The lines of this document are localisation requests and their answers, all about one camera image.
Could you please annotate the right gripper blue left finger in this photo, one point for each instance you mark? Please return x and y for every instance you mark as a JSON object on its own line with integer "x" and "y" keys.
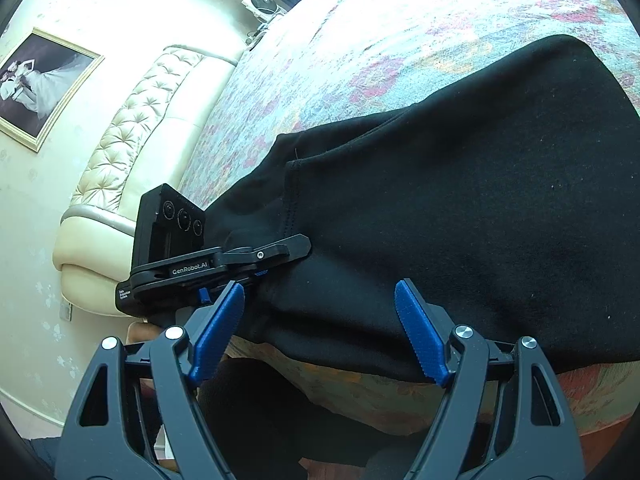
{"x": 105, "y": 435}

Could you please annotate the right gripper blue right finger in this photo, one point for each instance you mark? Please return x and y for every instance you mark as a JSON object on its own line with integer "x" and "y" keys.
{"x": 533, "y": 434}

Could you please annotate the black pants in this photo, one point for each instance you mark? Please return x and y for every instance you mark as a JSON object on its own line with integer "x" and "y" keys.
{"x": 510, "y": 198}

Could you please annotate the cream tufted headboard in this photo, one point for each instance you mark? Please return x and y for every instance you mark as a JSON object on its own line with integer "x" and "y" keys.
{"x": 148, "y": 142}

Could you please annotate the framed wedding photo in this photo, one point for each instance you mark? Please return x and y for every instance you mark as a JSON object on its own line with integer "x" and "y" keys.
{"x": 38, "y": 79}

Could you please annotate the white small fan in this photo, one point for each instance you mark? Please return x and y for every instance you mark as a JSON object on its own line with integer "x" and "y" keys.
{"x": 264, "y": 10}

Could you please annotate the floral bedspread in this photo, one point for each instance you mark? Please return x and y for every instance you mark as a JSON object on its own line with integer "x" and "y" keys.
{"x": 333, "y": 60}

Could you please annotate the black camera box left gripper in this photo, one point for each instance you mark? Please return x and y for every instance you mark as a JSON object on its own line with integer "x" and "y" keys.
{"x": 168, "y": 225}

